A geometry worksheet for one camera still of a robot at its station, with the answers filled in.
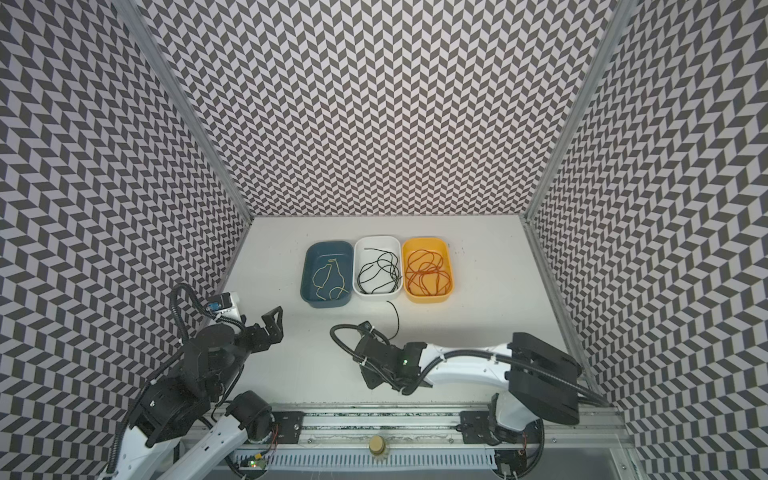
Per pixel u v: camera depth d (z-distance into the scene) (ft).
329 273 3.25
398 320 2.99
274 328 2.00
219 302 1.83
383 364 1.93
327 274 3.25
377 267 3.43
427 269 3.27
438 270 3.34
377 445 1.94
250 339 1.93
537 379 1.39
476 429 2.38
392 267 3.33
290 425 2.37
